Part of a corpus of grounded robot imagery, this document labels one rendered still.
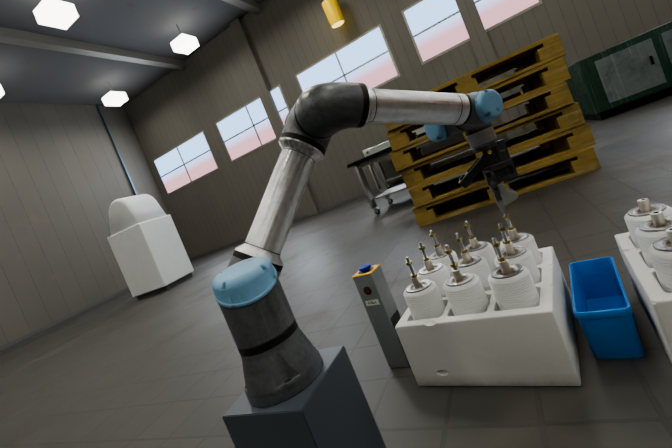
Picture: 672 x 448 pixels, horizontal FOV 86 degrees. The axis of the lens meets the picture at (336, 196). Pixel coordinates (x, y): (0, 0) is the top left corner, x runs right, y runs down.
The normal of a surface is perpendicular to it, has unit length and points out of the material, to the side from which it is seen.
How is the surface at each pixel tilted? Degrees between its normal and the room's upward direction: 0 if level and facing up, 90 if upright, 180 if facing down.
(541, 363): 90
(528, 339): 90
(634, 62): 90
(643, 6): 90
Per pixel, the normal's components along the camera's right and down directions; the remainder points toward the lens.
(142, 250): -0.30, 0.16
